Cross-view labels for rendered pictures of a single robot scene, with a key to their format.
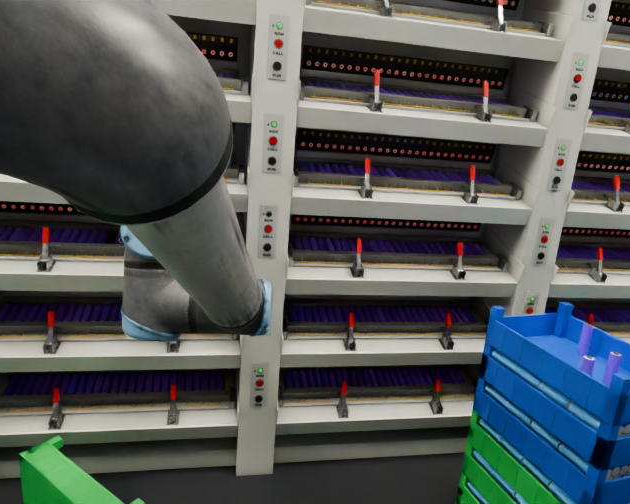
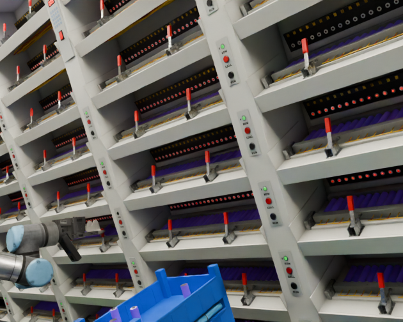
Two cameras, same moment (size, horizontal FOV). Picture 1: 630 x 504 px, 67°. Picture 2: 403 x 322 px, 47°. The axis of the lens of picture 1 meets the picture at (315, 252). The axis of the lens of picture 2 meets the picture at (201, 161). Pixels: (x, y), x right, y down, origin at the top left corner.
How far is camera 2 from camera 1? 158 cm
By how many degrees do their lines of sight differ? 58
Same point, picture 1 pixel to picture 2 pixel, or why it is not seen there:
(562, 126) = (235, 100)
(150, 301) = not seen: hidden behind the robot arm
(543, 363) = (125, 312)
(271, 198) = (116, 204)
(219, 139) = not seen: outside the picture
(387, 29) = (121, 89)
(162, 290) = not seen: hidden behind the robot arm
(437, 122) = (163, 132)
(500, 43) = (172, 63)
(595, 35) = (223, 19)
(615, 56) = (249, 23)
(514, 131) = (207, 119)
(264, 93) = (94, 148)
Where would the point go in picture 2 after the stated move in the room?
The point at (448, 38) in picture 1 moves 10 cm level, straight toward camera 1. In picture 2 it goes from (147, 77) to (116, 84)
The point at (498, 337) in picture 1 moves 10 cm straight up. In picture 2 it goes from (156, 293) to (145, 257)
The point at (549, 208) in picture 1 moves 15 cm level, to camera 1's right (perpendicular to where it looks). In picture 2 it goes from (260, 172) to (300, 165)
